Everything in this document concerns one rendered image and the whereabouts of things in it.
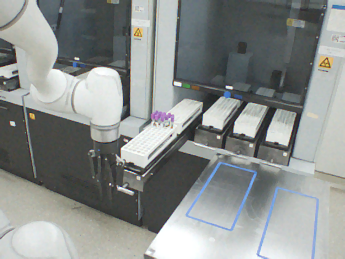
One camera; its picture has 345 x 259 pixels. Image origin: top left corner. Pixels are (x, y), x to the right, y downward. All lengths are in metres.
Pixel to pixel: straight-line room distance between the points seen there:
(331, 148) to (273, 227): 1.82
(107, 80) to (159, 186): 0.99
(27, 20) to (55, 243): 0.43
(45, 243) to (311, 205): 0.81
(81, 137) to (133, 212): 0.54
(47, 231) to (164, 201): 1.16
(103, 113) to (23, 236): 0.39
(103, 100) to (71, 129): 1.08
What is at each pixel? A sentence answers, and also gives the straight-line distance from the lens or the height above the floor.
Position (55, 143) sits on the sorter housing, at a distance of 2.12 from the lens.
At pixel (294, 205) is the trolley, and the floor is 0.82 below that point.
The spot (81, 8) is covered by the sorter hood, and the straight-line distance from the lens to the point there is 1.80.
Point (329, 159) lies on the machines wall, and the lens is 2.81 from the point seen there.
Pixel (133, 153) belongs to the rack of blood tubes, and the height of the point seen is 0.86.
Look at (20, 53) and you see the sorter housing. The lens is 2.22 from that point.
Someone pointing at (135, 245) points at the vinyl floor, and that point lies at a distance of 2.03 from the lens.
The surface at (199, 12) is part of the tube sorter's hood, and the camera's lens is 1.47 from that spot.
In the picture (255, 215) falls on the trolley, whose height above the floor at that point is 0.82.
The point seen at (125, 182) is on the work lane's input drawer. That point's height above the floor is 0.75.
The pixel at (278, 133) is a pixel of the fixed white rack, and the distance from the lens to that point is 1.47.
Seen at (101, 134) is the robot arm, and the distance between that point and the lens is 0.96.
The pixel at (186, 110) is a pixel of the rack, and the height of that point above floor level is 0.86.
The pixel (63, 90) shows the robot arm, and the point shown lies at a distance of 0.94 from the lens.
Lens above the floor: 1.47
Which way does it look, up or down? 26 degrees down
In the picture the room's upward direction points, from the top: 4 degrees clockwise
